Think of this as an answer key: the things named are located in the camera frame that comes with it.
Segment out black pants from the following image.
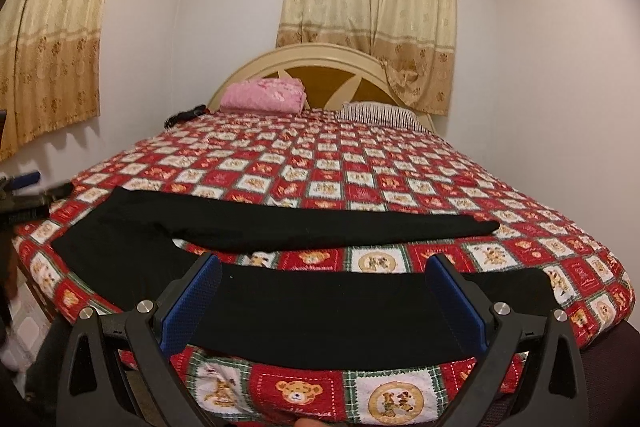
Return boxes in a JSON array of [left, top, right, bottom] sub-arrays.
[[51, 185, 561, 371]]

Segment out black object beside bed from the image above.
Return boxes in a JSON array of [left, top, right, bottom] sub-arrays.
[[164, 104, 209, 129]]

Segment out pink folded blanket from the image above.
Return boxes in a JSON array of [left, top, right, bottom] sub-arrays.
[[219, 78, 307, 114]]

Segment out red teddy bear bedspread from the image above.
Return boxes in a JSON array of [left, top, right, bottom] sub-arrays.
[[15, 110, 639, 426]]

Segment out striped pillow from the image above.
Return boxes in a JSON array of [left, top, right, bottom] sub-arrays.
[[336, 102, 425, 131]]

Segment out beige curtain left wall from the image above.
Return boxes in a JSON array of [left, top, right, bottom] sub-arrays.
[[1, 0, 104, 158]]

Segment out cream wooden headboard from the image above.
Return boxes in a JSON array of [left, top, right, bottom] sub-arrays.
[[207, 42, 437, 134]]

